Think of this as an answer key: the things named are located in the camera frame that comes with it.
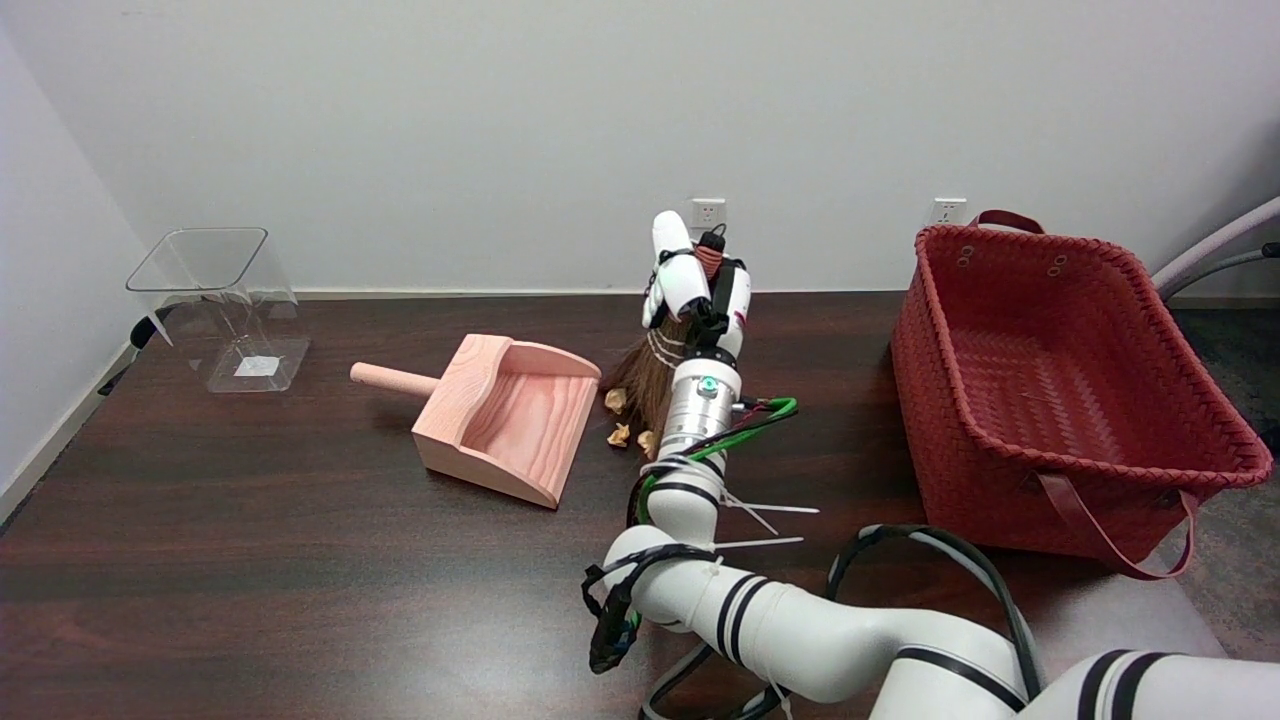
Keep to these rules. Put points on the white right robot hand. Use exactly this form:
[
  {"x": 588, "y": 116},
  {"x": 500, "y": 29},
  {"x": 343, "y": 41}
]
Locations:
[{"x": 725, "y": 300}]

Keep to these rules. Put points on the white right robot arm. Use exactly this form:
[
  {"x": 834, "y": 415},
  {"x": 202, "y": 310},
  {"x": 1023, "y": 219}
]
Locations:
[{"x": 700, "y": 400}]

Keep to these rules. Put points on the dark curved chair tube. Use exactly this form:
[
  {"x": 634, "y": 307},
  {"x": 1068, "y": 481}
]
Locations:
[{"x": 1230, "y": 262}]

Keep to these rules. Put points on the pale curved chair tube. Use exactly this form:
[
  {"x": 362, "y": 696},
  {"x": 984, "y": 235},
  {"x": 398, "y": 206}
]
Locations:
[{"x": 1220, "y": 240}]

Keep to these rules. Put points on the red woven basket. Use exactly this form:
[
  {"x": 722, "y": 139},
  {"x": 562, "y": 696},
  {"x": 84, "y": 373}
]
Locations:
[{"x": 1080, "y": 400}]

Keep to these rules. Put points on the orange paper ball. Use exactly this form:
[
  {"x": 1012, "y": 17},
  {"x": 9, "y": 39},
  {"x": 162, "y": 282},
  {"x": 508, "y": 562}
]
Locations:
[
  {"x": 615, "y": 399},
  {"x": 647, "y": 442},
  {"x": 620, "y": 435}
]

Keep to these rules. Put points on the pink wooden dustpan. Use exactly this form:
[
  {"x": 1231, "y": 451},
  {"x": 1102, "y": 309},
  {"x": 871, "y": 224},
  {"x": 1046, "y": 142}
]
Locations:
[{"x": 520, "y": 420}]

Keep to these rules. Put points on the small brown bristle broom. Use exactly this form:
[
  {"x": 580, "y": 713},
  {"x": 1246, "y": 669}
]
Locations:
[{"x": 645, "y": 375}]

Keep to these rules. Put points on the clear plastic container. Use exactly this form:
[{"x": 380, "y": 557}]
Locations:
[{"x": 255, "y": 365}]

